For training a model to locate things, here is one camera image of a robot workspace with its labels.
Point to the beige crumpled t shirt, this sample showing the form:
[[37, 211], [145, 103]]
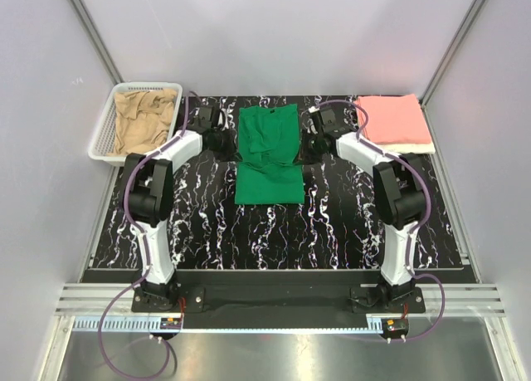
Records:
[[142, 121]]

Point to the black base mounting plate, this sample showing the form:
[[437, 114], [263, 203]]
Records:
[[280, 294]]

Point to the folded cream t shirt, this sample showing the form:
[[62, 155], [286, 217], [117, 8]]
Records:
[[410, 148]]

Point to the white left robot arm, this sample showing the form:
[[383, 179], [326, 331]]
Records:
[[147, 198]]

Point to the left aluminium frame post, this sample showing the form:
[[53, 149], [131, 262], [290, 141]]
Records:
[[91, 30]]

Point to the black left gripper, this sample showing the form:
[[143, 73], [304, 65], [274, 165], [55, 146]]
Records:
[[229, 151]]

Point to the white plastic basket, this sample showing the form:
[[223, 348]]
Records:
[[103, 139]]

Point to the folded pink t shirt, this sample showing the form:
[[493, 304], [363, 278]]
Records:
[[393, 120]]

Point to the aluminium frame post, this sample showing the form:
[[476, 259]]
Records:
[[91, 30], [462, 32]]

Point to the green t shirt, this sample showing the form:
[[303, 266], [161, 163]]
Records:
[[268, 142]]

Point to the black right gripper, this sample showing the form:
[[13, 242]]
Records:
[[306, 153]]

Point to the white slotted cable duct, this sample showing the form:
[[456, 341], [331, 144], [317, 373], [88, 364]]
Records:
[[231, 324]]

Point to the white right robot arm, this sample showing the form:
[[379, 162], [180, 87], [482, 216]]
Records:
[[401, 199]]

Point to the right aluminium frame post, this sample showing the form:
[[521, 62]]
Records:
[[462, 32]]

